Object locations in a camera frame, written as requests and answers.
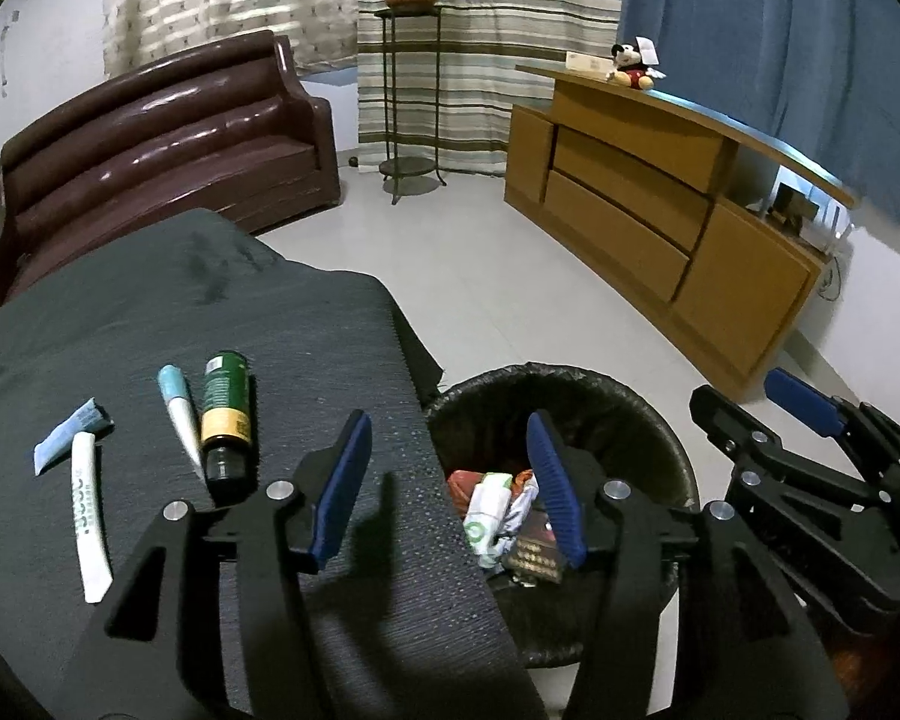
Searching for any dark brown cigarette box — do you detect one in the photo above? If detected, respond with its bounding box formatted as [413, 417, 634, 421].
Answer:
[504, 509, 566, 583]

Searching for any light blue sachet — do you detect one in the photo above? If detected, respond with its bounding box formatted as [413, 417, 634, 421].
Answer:
[32, 398, 113, 476]

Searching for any white camel milk packet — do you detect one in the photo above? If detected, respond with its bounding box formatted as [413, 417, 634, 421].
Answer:
[499, 475, 539, 539]

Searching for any green yellow bottle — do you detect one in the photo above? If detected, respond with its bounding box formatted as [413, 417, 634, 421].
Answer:
[199, 351, 253, 486]

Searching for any green white carton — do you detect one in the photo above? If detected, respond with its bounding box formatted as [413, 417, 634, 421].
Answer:
[463, 473, 514, 569]

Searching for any white blue cream tube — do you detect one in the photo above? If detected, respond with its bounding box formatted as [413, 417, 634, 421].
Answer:
[157, 364, 206, 481]

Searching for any black trash bin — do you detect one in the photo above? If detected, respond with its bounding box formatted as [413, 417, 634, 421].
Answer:
[425, 362, 701, 668]

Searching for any wooden sideboard cabinet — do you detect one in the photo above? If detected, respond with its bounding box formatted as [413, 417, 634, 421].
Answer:
[505, 70, 859, 400]

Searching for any dark green table cloth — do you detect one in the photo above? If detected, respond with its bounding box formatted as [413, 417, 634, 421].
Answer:
[0, 210, 544, 718]

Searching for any blue curtain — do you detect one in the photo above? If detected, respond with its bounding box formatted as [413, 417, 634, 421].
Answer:
[619, 0, 900, 226]

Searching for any mickey mouse plush toy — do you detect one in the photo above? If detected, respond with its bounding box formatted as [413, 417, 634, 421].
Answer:
[608, 36, 665, 91]

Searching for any small beige box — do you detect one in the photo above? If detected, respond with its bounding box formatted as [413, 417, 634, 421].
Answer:
[564, 50, 616, 82]

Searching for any black metal plant stand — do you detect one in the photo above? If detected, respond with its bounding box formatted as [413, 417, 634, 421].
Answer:
[375, 5, 447, 206]

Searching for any striped curtain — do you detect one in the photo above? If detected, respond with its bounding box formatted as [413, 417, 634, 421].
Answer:
[357, 0, 622, 176]

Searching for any dark brown leather sofa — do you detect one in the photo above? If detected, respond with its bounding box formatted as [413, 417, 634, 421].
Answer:
[0, 29, 343, 307]

